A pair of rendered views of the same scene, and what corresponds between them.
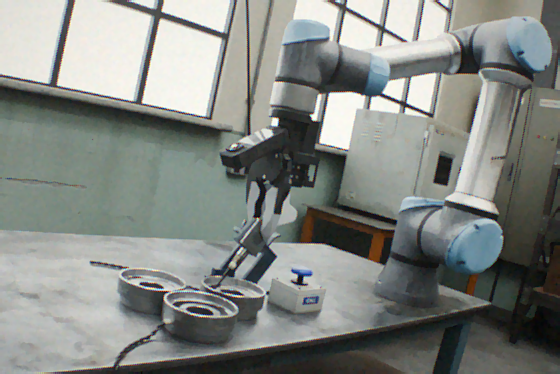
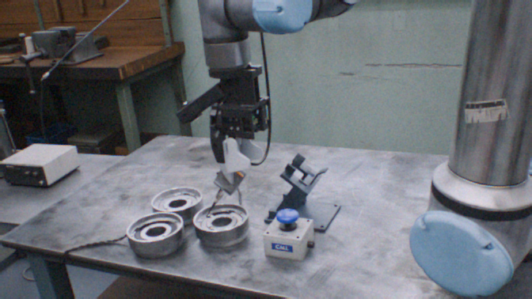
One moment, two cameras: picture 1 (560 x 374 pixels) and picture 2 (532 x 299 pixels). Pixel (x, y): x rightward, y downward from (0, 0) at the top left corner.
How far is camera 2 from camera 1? 100 cm
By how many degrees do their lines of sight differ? 68
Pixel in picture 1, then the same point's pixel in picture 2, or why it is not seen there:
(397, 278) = not seen: hidden behind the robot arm
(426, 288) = not seen: hidden behind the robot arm
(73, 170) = (454, 50)
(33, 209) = (416, 91)
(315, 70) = (211, 25)
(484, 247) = (451, 259)
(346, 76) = (239, 23)
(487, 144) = (462, 79)
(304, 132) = (238, 84)
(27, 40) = not seen: outside the picture
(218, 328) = (137, 247)
